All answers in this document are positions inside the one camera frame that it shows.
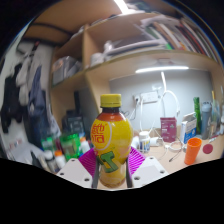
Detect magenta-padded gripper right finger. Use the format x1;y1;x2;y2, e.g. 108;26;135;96
124;146;169;189

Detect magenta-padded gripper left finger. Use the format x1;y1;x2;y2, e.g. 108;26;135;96
56;147;102;190

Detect yellow drink bottle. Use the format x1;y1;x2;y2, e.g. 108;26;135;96
90;93;134;189

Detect white bottle with orange cap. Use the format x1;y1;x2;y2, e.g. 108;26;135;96
54;150;67;169

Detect green transparent jar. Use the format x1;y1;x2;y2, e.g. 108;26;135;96
59;133;82;161

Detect white pill bottle blue label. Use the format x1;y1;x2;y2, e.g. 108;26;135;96
138;130;151;154

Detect small magenta box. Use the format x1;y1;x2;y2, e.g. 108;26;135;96
159;116;178;143

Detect orange plastic cup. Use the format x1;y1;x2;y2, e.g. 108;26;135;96
183;137;203;166

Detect black box device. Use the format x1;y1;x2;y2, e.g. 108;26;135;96
61;109;88;138

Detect white and blue carton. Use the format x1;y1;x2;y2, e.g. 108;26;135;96
180;112;198;145

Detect flat round red coaster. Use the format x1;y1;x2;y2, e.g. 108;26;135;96
202;143;214;155

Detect green glass bottle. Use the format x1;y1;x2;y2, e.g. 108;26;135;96
193;96;202;135

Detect hanging clothes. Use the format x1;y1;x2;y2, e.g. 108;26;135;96
0;43;51;134

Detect white led desk lamp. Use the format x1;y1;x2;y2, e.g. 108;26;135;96
134;65;190;118

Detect wooden shelf unit with books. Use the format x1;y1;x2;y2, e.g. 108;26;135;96
49;11;224;128

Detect ceiling light tube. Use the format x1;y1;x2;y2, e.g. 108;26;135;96
113;0;129;15

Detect white wall power outlet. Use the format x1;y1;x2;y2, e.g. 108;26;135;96
133;91;159;105

